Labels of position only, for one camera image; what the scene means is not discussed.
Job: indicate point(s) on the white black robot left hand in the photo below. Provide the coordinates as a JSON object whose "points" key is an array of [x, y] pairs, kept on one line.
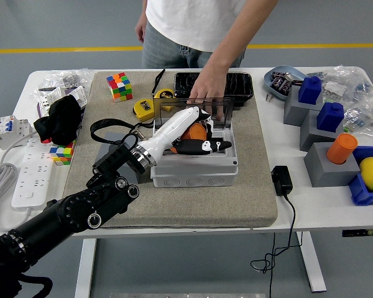
{"points": [[174, 130]]}

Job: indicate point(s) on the person's left hand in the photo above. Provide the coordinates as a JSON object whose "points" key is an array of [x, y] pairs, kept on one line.
{"points": [[209, 88]]}

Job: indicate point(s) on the person's right hand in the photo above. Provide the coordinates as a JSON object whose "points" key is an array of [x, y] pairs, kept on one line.
{"points": [[140, 29]]}

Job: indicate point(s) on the orange cylinder battery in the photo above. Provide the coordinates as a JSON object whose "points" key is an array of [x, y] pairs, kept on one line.
{"points": [[340, 150], [196, 133]]}

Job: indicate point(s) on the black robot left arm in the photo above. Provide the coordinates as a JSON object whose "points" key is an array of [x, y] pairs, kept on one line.
{"points": [[65, 214]]}

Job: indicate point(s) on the person's left forearm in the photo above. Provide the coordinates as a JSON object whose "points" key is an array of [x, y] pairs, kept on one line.
{"points": [[239, 40]]}

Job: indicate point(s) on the grey plastic junction box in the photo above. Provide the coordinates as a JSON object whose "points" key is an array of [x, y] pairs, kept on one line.
{"points": [[192, 177]]}

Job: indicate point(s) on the blue square battery block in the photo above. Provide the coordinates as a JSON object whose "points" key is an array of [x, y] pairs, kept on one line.
{"points": [[309, 91], [329, 118]]}

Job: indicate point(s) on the black plastic tray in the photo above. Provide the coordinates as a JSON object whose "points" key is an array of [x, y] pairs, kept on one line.
{"points": [[241, 85]]}

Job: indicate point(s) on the yellow tape measure plain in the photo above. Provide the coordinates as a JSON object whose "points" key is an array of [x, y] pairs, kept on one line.
{"points": [[144, 108]]}

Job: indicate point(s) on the yellow tape measure 5m print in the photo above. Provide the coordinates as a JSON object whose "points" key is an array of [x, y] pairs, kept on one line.
{"points": [[166, 93]]}

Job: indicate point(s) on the person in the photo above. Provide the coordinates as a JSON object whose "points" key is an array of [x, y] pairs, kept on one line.
{"points": [[189, 21]]}

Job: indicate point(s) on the light blue dish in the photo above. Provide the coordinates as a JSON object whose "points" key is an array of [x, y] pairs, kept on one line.
{"points": [[268, 83]]}

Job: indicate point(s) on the grey square holder block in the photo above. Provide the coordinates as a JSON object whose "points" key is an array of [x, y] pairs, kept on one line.
{"points": [[295, 113], [326, 174], [115, 137], [311, 136]]}

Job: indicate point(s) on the small metal clip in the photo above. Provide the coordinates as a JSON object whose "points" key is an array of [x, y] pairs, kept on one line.
{"points": [[269, 97]]}

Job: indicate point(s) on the large colourful puzzle cube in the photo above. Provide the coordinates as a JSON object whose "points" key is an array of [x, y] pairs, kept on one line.
{"points": [[121, 88]]}

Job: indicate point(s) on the purple foil packet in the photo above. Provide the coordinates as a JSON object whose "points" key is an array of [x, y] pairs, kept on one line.
{"points": [[286, 87], [278, 81]]}

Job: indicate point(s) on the grey-brown table mat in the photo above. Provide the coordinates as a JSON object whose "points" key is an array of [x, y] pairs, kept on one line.
{"points": [[189, 205]]}

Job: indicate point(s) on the clear bag of screws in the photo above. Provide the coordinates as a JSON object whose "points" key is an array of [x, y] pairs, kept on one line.
{"points": [[65, 79]]}

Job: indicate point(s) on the small colourful puzzle cube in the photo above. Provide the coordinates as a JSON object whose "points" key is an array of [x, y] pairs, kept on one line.
{"points": [[62, 155]]}

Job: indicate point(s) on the black cloth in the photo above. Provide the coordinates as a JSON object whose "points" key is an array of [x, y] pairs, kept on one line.
{"points": [[59, 121]]}

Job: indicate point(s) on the black power adapter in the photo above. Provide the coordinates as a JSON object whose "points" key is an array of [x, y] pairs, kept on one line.
{"points": [[281, 181]]}

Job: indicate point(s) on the white breaker package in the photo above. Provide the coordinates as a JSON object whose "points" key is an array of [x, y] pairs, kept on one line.
{"points": [[48, 102]]}

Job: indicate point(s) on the clear bag white label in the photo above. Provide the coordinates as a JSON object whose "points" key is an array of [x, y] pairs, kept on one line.
{"points": [[345, 80]]}

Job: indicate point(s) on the white power strip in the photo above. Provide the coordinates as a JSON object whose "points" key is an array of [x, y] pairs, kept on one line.
{"points": [[31, 180]]}

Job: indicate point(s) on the clear bag blue parts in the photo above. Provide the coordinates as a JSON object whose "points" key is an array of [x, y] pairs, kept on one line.
{"points": [[366, 113]]}

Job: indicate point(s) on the white table leg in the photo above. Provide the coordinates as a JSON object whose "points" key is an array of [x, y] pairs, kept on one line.
{"points": [[312, 264], [85, 267]]}

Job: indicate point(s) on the white circuit breaker blue switches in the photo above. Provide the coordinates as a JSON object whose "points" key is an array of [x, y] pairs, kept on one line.
{"points": [[9, 128]]}

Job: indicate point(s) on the blue plastic bin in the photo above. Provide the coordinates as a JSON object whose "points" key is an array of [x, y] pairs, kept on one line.
{"points": [[363, 194]]}

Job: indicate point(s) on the black table control panel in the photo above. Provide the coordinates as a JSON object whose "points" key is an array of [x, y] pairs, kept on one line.
{"points": [[360, 233]]}

